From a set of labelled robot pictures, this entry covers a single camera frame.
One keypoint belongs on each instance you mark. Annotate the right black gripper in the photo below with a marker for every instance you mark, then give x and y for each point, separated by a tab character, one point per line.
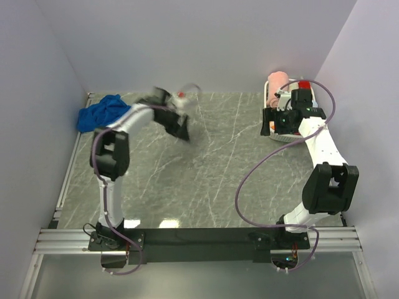
272	114

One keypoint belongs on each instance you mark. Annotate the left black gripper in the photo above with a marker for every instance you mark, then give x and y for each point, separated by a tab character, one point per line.
181	131

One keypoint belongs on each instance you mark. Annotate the white plastic basket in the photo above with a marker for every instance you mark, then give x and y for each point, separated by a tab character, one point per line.
287	138

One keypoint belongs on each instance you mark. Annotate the dark blue crumpled towel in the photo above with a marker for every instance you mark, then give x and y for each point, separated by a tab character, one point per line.
103	113

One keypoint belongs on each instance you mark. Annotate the cream orange rolled towel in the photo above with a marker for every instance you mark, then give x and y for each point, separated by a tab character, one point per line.
272	126

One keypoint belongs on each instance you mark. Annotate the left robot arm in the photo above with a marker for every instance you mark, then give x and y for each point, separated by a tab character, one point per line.
110	155

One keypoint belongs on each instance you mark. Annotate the aluminium rail frame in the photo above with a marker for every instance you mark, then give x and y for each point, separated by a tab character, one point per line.
75	241

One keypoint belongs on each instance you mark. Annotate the pink rolled towel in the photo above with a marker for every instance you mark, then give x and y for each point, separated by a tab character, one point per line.
275	81

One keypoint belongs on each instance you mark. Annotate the red rolled towel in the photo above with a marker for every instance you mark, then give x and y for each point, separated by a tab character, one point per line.
303	84

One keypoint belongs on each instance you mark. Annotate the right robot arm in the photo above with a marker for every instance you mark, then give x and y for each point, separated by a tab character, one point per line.
330	187

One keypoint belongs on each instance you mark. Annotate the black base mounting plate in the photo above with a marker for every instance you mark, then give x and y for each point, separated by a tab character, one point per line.
206	244

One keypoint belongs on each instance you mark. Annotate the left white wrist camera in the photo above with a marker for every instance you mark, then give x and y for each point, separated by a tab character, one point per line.
181	101

